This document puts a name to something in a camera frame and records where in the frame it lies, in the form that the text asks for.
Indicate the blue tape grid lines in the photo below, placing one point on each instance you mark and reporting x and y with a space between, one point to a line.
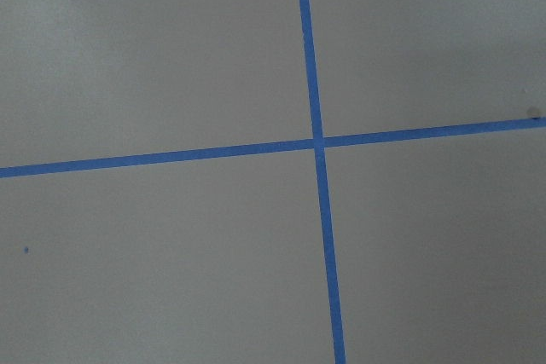
318 143

